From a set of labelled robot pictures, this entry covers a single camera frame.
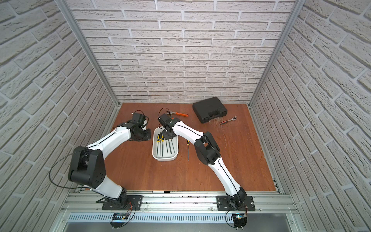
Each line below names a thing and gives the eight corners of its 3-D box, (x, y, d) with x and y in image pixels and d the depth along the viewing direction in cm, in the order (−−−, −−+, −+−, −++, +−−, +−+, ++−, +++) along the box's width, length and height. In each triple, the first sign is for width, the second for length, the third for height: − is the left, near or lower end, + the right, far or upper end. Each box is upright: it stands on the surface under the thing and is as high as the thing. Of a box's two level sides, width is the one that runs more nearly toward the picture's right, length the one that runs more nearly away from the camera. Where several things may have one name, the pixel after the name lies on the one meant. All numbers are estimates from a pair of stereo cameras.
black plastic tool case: (200, 124, 108) (201, 119, 104) (191, 107, 119) (191, 103, 115) (227, 115, 114) (228, 110, 110) (215, 100, 125) (216, 95, 121)
